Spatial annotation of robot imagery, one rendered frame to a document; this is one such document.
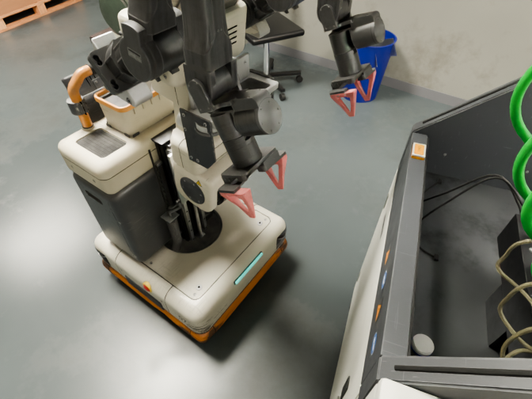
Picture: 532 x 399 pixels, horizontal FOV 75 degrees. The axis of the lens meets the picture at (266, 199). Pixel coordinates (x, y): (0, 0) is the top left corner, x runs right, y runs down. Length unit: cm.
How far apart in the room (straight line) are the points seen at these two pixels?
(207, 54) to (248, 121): 11
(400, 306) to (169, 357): 117
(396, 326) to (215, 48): 52
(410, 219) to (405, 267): 12
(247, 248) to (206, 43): 108
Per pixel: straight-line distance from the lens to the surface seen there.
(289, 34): 284
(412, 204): 82
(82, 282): 195
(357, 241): 194
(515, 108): 65
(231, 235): 155
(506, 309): 79
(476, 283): 90
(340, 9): 92
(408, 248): 73
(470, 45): 306
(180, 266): 150
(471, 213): 104
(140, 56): 66
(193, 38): 58
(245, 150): 63
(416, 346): 76
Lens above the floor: 150
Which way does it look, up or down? 46 degrees down
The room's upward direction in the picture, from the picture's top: straight up
